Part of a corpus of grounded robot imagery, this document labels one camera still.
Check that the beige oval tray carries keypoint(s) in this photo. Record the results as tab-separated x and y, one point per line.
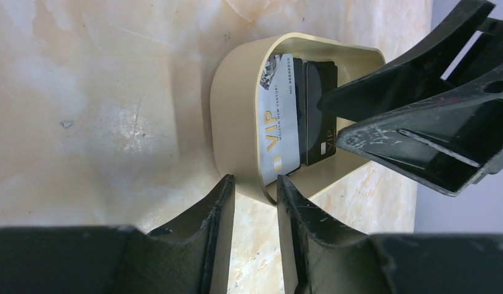
234	92

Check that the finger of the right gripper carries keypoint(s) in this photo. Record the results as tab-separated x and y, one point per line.
413	76
446	142

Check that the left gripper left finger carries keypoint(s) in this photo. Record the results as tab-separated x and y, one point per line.
188	254

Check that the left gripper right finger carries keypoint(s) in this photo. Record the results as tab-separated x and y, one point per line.
320	254

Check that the white card in tray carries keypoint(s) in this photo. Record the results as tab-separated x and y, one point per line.
277	119

